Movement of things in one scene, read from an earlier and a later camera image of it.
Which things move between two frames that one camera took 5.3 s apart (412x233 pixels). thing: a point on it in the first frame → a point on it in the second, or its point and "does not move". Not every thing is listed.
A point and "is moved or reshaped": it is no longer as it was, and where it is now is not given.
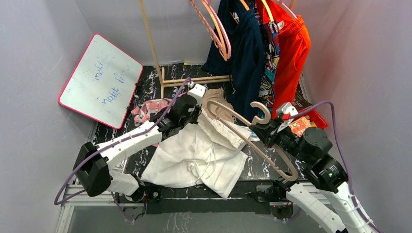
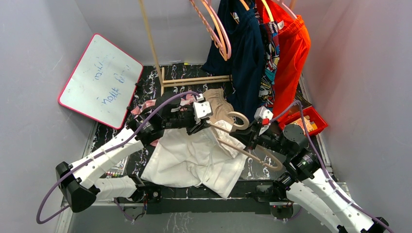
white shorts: (201, 154) does not move
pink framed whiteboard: (101, 84) does not move
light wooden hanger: (255, 121) is moved or reshaped
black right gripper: (263, 131) → (244, 136)
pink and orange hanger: (223, 42) does not move
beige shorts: (216, 95) does not move
